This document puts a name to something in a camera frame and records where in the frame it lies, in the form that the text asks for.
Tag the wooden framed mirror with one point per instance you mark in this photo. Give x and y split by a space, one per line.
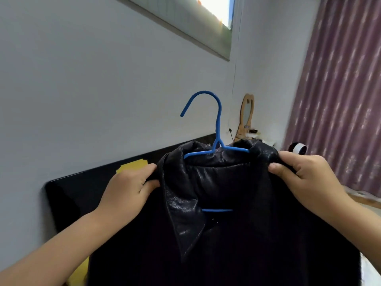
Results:
247 113

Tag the purple curtain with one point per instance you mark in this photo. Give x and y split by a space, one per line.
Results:
342 86

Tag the person's left hand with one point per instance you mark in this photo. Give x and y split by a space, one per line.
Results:
125 196

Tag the blue plastic hanger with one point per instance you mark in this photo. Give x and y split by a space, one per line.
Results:
219 122

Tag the yellow black bed headboard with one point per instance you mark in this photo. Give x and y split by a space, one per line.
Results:
74 193

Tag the person's left forearm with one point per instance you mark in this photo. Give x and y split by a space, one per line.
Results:
53 253

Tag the white standing fan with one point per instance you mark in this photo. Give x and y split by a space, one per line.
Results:
297 148

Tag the black leather jacket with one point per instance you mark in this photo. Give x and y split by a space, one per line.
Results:
238 241

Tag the person's right hand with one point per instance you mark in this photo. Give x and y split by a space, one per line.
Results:
315 187

